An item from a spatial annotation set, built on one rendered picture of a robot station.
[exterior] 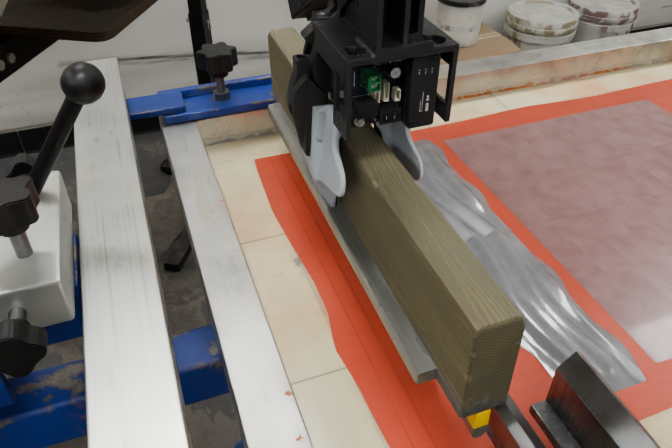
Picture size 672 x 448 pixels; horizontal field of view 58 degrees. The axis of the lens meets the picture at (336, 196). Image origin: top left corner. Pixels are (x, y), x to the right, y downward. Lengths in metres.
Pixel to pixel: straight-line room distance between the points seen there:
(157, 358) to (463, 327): 0.18
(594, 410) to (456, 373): 0.09
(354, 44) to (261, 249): 0.26
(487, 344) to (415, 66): 0.16
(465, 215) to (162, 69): 2.09
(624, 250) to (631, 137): 0.22
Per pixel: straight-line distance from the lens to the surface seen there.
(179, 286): 1.94
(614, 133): 0.81
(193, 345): 0.55
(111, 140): 0.59
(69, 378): 0.56
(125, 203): 0.51
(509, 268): 0.57
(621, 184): 0.72
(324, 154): 0.44
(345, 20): 0.40
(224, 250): 0.52
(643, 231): 0.66
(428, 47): 0.36
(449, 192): 0.64
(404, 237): 0.36
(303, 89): 0.41
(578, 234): 0.63
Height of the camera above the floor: 1.33
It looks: 37 degrees down
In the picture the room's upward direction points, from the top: straight up
